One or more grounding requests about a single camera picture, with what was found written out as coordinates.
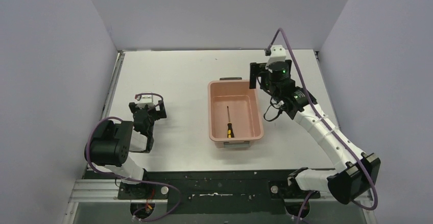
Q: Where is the black and yellow screwdriver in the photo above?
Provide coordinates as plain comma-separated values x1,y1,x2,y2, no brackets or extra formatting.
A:
227,106,234,138

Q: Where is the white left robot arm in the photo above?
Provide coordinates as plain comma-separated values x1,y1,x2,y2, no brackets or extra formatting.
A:
84,63,266,198

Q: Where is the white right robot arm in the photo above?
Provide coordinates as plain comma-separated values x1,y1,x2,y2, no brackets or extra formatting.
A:
250,60,381,204

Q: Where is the pink plastic bin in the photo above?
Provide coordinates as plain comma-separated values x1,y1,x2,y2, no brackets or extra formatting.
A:
207,77,264,148

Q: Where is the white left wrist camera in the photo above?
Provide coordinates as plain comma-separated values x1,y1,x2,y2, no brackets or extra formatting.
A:
135,94,155,109

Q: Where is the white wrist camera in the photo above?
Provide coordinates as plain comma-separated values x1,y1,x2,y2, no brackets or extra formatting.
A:
135,94,155,109
264,45,286,69

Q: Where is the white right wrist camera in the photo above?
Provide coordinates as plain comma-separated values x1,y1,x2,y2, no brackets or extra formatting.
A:
264,45,286,69

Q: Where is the aluminium front rail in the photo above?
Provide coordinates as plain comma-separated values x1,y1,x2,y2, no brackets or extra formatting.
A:
63,178,377,223

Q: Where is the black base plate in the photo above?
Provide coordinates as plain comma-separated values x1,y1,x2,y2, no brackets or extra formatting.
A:
83,169,356,216

